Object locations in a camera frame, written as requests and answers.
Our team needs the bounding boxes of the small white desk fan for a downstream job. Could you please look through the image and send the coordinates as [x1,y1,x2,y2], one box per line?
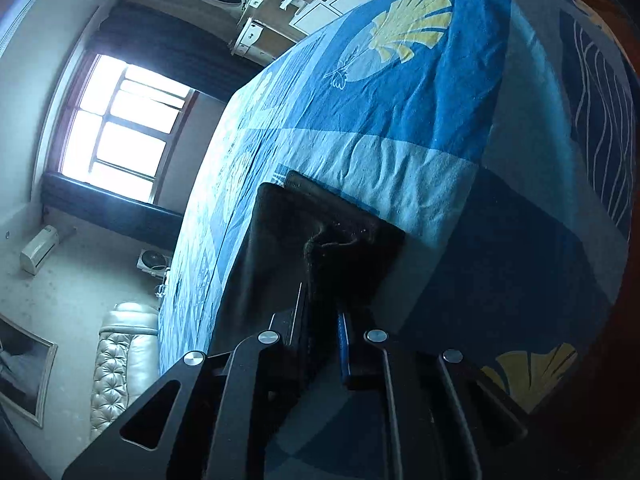
[137,249,171,274]

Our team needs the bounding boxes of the blue patterned bed sheet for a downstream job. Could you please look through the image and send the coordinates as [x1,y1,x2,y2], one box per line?
[156,0,637,480]

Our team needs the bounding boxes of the cream tufted leather headboard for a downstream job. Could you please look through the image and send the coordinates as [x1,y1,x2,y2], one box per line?
[89,302,160,441]

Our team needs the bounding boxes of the black pants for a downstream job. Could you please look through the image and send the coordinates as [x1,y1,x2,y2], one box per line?
[209,171,405,353]

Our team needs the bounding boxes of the window with brown frame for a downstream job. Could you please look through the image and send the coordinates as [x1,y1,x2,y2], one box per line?
[48,53,198,204]

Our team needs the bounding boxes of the white wall air conditioner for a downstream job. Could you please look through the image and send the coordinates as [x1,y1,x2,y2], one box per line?
[20,226,60,275]

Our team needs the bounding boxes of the framed wedding photo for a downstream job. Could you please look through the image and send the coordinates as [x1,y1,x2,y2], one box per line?
[1,315,58,428]

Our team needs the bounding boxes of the dark blue curtain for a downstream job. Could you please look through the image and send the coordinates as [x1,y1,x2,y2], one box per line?
[40,2,262,252]

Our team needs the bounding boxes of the white dressing table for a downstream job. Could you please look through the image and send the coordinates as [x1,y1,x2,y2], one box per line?
[229,0,307,67]

